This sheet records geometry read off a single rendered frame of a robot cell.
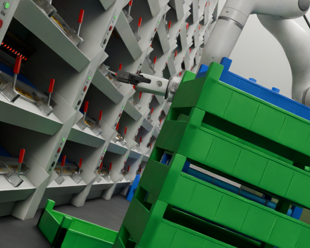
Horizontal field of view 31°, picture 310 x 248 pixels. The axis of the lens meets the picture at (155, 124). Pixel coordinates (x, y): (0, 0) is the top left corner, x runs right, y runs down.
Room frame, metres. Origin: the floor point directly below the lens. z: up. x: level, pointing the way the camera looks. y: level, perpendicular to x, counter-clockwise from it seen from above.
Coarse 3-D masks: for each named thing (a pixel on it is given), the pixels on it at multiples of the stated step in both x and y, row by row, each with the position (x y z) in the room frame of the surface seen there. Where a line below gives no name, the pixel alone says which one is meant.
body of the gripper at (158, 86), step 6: (150, 78) 1.80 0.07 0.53; (156, 78) 1.80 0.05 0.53; (162, 78) 1.81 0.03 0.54; (138, 84) 1.80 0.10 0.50; (144, 84) 1.80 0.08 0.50; (150, 84) 1.80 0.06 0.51; (156, 84) 1.81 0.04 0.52; (162, 84) 1.80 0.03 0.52; (168, 84) 1.81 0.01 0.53; (138, 90) 1.87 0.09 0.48; (144, 90) 1.83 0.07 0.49; (150, 90) 1.81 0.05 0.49; (156, 90) 1.80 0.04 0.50; (162, 90) 1.80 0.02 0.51
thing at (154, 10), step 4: (148, 0) 2.08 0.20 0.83; (152, 0) 2.11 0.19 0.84; (156, 0) 2.15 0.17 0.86; (160, 0) 2.29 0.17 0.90; (164, 0) 2.29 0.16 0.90; (168, 0) 2.28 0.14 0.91; (148, 4) 2.13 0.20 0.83; (152, 4) 2.15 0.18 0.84; (156, 4) 2.19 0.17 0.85; (160, 4) 2.29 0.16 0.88; (164, 4) 2.29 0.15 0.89; (152, 8) 2.19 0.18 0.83; (156, 8) 2.23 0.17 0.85; (160, 8) 2.29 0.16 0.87; (152, 12) 2.23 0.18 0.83; (156, 12) 2.28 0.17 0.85; (152, 16) 2.28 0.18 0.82
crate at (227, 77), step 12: (228, 60) 1.22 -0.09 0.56; (204, 72) 1.34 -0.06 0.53; (228, 72) 1.22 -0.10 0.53; (228, 84) 1.22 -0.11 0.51; (240, 84) 1.23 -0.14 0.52; (252, 84) 1.23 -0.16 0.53; (264, 96) 1.24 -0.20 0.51; (276, 96) 1.24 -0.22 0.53; (288, 108) 1.25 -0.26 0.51; (300, 108) 1.25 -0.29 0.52
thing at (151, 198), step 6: (150, 198) 1.36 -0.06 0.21; (168, 204) 1.22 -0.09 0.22; (174, 210) 1.22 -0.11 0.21; (186, 216) 1.23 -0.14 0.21; (192, 216) 1.23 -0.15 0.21; (204, 222) 1.23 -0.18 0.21; (216, 228) 1.24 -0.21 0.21; (222, 228) 1.24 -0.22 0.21; (234, 234) 1.25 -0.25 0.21; (246, 240) 1.25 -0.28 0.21; (252, 240) 1.25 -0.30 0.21
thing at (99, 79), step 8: (104, 56) 1.69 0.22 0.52; (104, 64) 2.30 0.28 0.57; (96, 72) 1.72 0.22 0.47; (96, 80) 1.79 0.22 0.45; (104, 80) 1.86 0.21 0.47; (104, 88) 1.94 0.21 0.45; (112, 88) 2.03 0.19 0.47; (120, 88) 2.29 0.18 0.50; (128, 88) 2.29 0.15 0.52; (112, 96) 2.13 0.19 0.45; (120, 96) 2.23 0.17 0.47
